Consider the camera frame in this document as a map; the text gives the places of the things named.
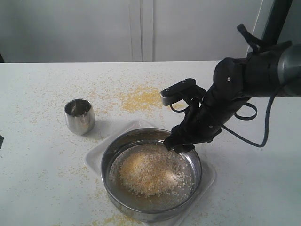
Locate round steel mesh sieve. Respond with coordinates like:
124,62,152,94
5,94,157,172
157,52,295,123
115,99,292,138
100,128,202,222

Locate spilled yellow grain pile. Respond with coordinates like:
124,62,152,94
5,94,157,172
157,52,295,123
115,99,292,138
121,84,196,113

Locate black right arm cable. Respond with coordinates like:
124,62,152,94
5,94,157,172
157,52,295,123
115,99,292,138
221,94,280,148

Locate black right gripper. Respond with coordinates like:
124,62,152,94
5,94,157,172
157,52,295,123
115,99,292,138
164,58,249,153

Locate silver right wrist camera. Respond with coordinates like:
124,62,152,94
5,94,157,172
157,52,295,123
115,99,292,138
160,78,196,106

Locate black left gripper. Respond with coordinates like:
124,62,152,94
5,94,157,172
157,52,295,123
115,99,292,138
0,135,4,149

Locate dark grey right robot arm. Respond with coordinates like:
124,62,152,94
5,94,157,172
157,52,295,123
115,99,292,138
160,41,301,153

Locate white cabinet doors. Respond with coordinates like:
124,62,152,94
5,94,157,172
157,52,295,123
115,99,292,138
0,0,274,63

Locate stainless steel cup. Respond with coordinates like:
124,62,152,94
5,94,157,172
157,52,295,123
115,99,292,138
64,99,95,135

